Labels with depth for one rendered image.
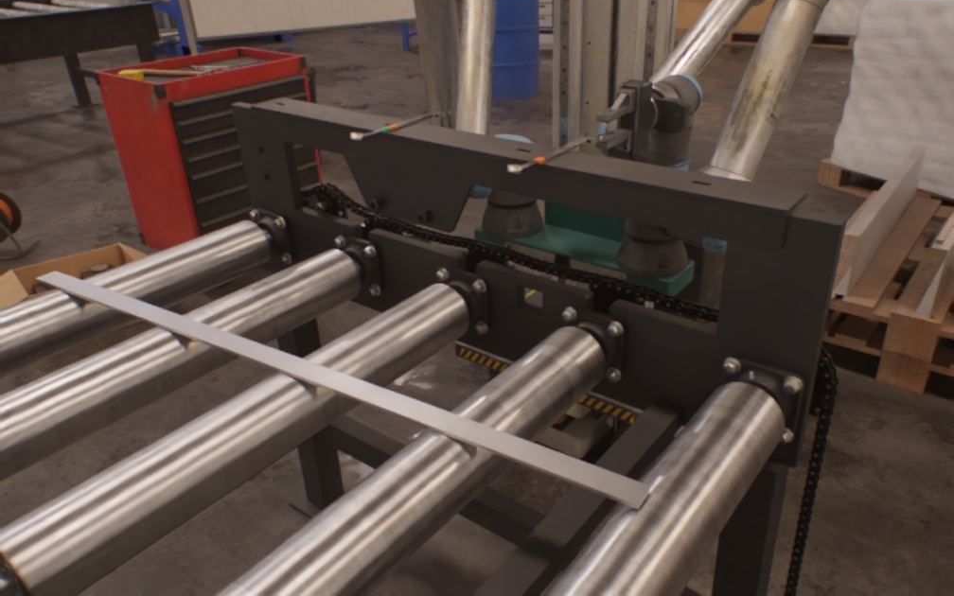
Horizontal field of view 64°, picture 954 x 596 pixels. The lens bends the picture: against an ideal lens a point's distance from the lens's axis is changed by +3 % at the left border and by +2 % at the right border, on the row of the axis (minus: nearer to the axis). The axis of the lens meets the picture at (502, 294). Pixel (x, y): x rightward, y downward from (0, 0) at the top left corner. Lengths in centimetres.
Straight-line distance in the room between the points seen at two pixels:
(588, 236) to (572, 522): 129
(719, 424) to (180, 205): 282
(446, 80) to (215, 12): 387
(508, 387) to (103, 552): 55
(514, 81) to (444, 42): 476
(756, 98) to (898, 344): 128
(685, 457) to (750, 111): 107
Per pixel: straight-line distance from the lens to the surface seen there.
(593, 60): 223
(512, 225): 223
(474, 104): 194
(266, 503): 241
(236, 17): 590
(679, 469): 100
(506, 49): 680
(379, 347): 128
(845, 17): 938
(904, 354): 293
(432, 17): 209
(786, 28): 194
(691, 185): 118
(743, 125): 190
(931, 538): 243
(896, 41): 456
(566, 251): 216
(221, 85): 351
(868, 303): 290
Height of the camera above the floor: 155
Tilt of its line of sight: 28 degrees down
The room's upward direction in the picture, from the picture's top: 2 degrees counter-clockwise
